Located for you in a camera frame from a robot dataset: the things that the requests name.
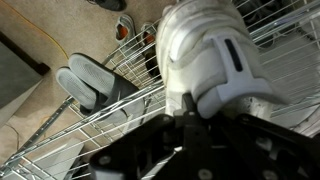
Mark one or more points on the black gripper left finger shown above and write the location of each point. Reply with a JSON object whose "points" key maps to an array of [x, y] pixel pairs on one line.
{"points": [[140, 153]]}

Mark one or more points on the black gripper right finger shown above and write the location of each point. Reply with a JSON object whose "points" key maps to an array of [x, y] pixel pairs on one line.
{"points": [[273, 150]]}

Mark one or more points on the dark brown shoe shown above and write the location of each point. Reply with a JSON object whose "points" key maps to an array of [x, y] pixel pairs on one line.
{"points": [[151, 63]]}

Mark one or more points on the grey slide sandal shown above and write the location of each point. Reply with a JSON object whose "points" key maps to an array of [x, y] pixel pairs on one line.
{"points": [[96, 71], [76, 86]]}

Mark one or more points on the grey sneaker orange insole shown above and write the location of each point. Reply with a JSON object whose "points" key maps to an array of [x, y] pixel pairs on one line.
{"points": [[123, 30], [148, 34]]}

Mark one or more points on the grey sofa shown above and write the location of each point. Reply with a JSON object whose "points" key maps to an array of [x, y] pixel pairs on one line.
{"points": [[16, 76]]}

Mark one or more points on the black lace-up shoe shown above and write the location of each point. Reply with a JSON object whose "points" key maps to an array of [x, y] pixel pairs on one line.
{"points": [[108, 3]]}

